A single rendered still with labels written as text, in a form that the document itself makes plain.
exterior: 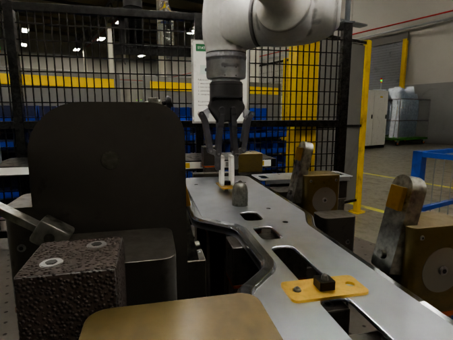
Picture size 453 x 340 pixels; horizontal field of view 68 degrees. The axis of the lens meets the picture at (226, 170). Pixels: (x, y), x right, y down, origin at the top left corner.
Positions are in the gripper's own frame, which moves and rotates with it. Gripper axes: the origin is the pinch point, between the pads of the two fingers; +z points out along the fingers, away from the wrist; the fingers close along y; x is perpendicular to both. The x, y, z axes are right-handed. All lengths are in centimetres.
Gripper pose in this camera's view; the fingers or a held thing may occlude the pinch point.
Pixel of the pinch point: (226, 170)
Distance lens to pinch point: 79.0
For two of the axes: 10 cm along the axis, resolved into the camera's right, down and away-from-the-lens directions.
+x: -2.2, -1.6, 9.6
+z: 0.0, 9.9, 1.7
